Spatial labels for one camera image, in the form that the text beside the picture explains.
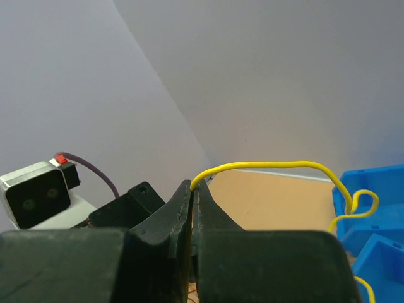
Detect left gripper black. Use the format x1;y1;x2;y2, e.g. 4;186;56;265
83;181;165;228

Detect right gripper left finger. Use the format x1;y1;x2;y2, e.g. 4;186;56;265
1;180;193;302

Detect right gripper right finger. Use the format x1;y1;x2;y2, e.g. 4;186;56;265
193;181;361;302

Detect red wires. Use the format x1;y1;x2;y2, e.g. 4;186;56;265
187;282;201;303

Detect blue bin double front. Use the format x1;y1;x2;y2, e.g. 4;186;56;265
352;234;403;303

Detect blue bin rear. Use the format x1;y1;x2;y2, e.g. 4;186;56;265
331;163;404;256

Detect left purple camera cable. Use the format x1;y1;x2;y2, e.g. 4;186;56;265
54;151;121;199

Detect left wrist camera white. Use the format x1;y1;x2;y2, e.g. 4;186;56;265
1;155;96;230

